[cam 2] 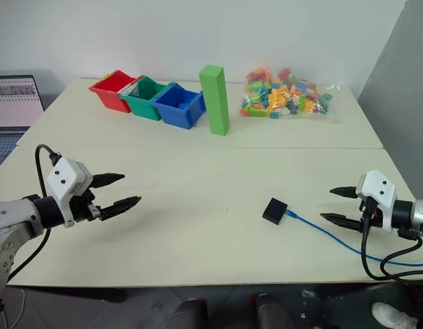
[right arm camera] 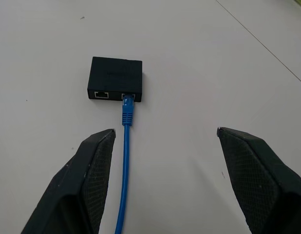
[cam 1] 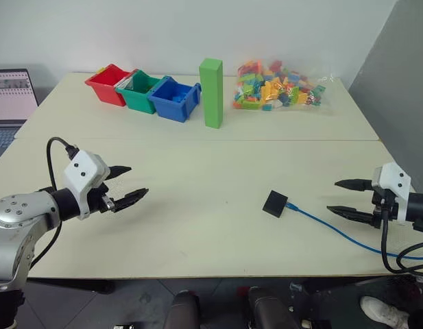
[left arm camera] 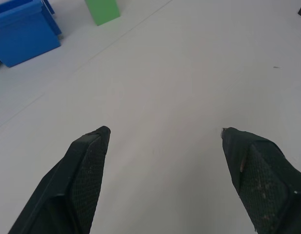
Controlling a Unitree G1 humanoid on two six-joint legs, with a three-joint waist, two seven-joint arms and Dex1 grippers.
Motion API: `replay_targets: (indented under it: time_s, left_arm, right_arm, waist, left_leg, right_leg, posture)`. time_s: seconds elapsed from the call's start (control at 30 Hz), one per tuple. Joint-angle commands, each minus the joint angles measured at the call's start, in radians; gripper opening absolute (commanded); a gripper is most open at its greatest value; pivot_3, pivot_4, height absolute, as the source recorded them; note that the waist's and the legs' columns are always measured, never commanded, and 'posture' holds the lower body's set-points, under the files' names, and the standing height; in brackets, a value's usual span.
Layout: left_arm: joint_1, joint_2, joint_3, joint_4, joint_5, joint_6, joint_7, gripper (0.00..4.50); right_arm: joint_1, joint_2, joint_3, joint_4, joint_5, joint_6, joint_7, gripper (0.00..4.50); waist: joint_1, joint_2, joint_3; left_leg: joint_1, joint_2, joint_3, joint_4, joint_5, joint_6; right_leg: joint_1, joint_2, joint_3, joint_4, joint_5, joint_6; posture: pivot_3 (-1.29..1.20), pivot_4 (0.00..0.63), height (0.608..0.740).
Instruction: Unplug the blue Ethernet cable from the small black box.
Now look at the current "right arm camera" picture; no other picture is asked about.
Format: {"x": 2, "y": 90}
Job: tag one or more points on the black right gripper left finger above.
{"x": 74, "y": 185}

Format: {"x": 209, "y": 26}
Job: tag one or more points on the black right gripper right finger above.
{"x": 260, "y": 180}

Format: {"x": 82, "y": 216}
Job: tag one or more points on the black network splitter box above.
{"x": 114, "y": 75}

